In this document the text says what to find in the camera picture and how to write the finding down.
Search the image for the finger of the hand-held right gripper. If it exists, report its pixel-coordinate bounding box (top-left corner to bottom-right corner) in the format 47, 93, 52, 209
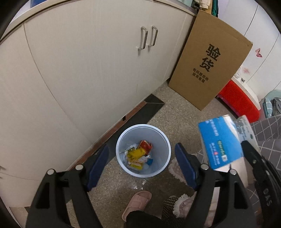
240, 140, 267, 176

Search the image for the fluffy dotted slipper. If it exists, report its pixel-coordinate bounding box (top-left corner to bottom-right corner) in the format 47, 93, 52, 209
168, 157, 187, 183
162, 194, 195, 217

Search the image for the white wardrobe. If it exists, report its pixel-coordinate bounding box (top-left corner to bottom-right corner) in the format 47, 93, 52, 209
216, 0, 281, 101

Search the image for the blue and white box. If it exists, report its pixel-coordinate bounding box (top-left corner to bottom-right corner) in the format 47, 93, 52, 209
198, 115, 245, 170

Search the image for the teal bunk bed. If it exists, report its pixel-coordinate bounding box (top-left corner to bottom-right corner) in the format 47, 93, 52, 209
260, 89, 281, 120

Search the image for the person's leg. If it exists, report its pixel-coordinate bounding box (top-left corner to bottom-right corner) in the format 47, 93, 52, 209
124, 209, 163, 228

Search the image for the white paper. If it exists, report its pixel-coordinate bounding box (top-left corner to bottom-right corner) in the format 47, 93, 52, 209
124, 143, 139, 154

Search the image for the low white cabinet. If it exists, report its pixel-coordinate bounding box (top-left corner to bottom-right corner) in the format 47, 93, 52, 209
0, 0, 198, 207

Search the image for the light blue plastic bin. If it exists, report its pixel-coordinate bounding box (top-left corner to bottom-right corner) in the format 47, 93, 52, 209
116, 124, 172, 178

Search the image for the pink slipper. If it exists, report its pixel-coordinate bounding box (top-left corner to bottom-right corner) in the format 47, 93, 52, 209
122, 190, 152, 222

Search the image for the red orange snack wrapper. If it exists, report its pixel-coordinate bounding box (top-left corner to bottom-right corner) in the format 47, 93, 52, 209
138, 140, 153, 153

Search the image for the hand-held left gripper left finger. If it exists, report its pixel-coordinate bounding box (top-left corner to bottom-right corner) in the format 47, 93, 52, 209
25, 143, 110, 228

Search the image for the yellow snack wrapper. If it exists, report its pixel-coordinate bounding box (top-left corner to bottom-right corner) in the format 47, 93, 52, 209
126, 148, 146, 171

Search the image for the green hanging jacket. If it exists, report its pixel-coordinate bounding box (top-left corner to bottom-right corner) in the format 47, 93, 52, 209
210, 0, 220, 18

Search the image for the tall cardboard box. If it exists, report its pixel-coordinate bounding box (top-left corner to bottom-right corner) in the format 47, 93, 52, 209
168, 10, 253, 111

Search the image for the blue plaid pillow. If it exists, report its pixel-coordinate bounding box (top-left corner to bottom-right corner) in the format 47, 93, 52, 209
261, 98, 273, 119

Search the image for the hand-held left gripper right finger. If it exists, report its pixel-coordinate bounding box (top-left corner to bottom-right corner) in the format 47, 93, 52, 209
174, 142, 257, 228

